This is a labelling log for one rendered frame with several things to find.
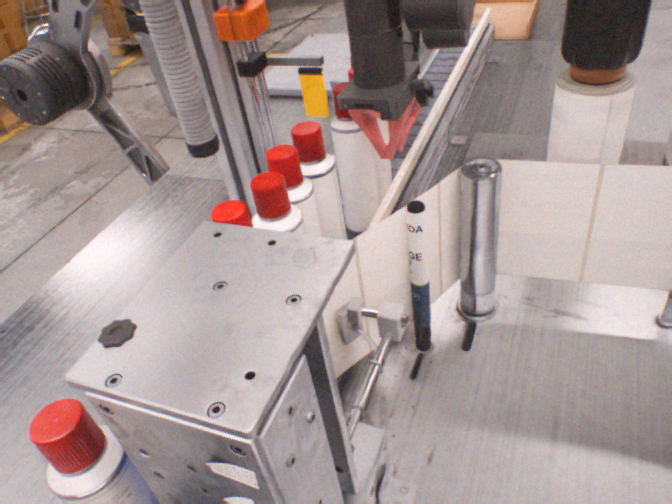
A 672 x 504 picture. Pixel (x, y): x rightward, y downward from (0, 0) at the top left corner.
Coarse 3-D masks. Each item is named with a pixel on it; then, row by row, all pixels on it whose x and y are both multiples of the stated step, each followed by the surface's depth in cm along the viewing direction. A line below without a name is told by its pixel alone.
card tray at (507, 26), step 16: (480, 0) 162; (496, 0) 161; (512, 0) 159; (528, 0) 158; (480, 16) 153; (496, 16) 151; (512, 16) 150; (528, 16) 148; (496, 32) 142; (512, 32) 141; (528, 32) 137
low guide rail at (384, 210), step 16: (480, 32) 123; (464, 64) 111; (448, 80) 104; (448, 96) 101; (432, 112) 95; (432, 128) 93; (416, 144) 87; (416, 160) 86; (400, 176) 80; (400, 192) 80; (384, 208) 75
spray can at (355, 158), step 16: (336, 96) 65; (336, 112) 67; (336, 128) 67; (352, 128) 67; (336, 144) 69; (352, 144) 68; (368, 144) 69; (336, 160) 71; (352, 160) 69; (368, 160) 70; (352, 176) 71; (368, 176) 71; (352, 192) 72; (368, 192) 73; (352, 208) 74; (368, 208) 74; (352, 224) 76; (368, 224) 76
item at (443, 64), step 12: (456, 48) 125; (444, 60) 121; (456, 60) 120; (432, 72) 117; (444, 72) 116; (432, 84) 112; (444, 84) 111; (444, 108) 103; (420, 120) 101; (432, 132) 97; (408, 144) 94; (396, 156) 92; (420, 156) 91; (396, 168) 89; (408, 180) 86; (396, 204) 81
